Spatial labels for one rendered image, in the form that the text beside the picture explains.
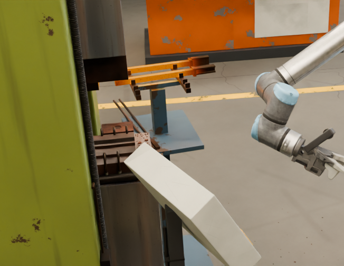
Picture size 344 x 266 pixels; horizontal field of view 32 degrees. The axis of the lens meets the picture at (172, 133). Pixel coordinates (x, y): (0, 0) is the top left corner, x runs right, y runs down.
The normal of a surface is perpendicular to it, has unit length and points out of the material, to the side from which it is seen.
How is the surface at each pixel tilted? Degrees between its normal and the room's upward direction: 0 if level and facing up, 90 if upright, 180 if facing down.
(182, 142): 0
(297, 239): 0
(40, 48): 90
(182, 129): 0
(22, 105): 90
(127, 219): 90
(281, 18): 90
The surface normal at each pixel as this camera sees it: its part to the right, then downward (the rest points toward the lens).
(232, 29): 0.05, 0.44
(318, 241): -0.06, -0.90
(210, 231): 0.52, 0.35
